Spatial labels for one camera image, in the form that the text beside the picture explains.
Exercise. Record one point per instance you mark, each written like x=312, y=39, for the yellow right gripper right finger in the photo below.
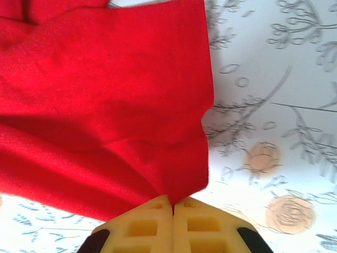
x=205, y=232

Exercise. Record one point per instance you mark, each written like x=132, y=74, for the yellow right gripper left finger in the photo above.
x=142, y=232

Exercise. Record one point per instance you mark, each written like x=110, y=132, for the red t-shirt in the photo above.
x=105, y=92

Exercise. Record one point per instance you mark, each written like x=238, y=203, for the floral patterned table cover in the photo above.
x=263, y=52

